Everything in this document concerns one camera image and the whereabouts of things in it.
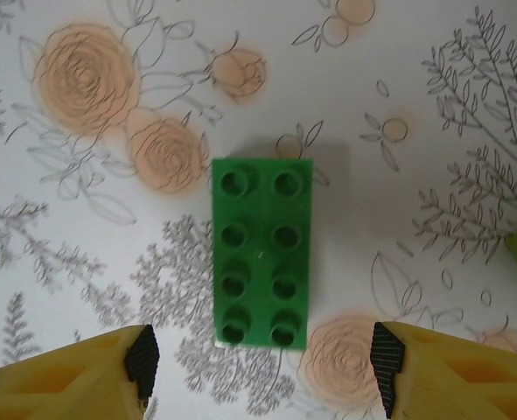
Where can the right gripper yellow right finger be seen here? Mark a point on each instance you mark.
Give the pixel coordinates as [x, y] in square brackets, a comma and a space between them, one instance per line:
[459, 380]

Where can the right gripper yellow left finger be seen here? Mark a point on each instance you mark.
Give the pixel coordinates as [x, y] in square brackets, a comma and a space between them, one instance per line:
[65, 380]

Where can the long dark green lego brick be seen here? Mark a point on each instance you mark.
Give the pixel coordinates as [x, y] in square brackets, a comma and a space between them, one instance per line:
[262, 254]

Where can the floral patterned table cover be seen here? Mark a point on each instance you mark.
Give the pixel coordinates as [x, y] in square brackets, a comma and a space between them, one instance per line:
[65, 219]

